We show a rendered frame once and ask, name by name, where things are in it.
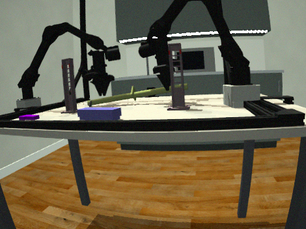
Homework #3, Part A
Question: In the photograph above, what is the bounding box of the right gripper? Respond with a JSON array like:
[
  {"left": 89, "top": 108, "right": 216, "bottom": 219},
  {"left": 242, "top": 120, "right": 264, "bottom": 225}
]
[{"left": 84, "top": 61, "right": 115, "bottom": 96}]

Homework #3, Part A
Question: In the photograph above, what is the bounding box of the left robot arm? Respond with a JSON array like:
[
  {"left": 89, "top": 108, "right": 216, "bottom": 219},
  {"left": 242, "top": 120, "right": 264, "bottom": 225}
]
[{"left": 138, "top": 0, "right": 252, "bottom": 85}]

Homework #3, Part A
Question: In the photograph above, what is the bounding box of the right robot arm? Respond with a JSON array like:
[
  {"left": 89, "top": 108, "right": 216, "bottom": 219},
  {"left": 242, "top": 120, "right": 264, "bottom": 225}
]
[{"left": 18, "top": 22, "right": 120, "bottom": 100}]

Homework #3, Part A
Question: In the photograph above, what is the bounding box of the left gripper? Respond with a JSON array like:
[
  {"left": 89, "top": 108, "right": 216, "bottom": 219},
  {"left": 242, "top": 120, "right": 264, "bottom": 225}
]
[{"left": 153, "top": 52, "right": 171, "bottom": 91}]

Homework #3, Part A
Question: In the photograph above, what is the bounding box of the purple flat block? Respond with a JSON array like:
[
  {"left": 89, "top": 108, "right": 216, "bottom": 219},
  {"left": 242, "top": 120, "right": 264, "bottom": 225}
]
[{"left": 19, "top": 114, "right": 40, "bottom": 120}]

